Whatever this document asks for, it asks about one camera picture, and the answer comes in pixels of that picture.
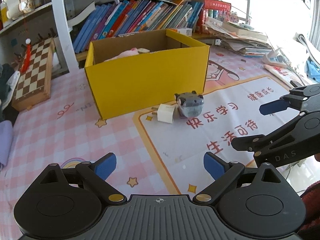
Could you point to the white power strip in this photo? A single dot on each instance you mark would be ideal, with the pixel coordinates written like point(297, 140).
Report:
point(272, 60)

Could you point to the pink printed booklet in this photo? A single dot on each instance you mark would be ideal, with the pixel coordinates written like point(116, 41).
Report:
point(280, 72)

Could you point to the stack of papers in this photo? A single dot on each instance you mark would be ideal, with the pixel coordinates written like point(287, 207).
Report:
point(240, 42)

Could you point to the white bookshelf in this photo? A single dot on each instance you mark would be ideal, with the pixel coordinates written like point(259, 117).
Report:
point(58, 17)

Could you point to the red tassel ornament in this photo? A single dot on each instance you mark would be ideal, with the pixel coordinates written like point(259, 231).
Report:
point(26, 57)

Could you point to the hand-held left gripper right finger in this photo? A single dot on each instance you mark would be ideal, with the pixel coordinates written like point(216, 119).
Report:
point(214, 166)

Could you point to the white side shelf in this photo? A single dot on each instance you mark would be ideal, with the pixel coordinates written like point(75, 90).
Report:
point(30, 15)

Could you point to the red box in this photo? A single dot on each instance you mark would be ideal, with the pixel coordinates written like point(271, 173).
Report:
point(217, 5)

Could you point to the folded newspapers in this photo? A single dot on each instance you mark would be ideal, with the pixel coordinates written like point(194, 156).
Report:
point(307, 47)

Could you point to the white plug charger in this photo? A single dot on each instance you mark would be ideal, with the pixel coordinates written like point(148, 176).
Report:
point(166, 113)

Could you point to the row of books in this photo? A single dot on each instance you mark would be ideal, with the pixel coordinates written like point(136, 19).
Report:
point(130, 17)

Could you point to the blue plastic bag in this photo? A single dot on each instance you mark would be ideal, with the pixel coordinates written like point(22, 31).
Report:
point(313, 71)

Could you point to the orange and white carton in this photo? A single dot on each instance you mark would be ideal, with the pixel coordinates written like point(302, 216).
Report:
point(185, 31)

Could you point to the pile of clothes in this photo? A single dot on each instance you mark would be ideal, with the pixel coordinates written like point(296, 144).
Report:
point(5, 85)

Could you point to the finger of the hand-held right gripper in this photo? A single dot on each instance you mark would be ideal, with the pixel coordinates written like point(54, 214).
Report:
point(275, 137)
point(272, 107)

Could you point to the cream plush toy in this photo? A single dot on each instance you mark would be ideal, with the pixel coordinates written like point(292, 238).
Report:
point(12, 2)

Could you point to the desktop with pink printed cloth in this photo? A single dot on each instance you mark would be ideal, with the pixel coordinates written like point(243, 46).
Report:
point(75, 135)

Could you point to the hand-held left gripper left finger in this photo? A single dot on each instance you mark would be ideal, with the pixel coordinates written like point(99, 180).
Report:
point(105, 166)

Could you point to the black smartphone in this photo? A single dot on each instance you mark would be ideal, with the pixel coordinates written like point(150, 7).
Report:
point(296, 83)

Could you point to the wooden chess board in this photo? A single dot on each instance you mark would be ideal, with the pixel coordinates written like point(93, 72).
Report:
point(32, 75)

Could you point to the pink plush pig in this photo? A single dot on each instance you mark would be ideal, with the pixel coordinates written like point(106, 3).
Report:
point(125, 54)

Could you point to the purple garment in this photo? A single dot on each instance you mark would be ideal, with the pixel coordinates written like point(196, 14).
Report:
point(5, 142)

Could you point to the grey toy car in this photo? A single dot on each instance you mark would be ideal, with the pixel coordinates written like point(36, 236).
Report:
point(190, 102)

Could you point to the person's dark red garment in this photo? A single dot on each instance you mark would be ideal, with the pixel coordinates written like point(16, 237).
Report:
point(311, 205)

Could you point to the yellow cardboard box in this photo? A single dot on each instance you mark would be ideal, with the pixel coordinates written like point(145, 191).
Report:
point(140, 80)

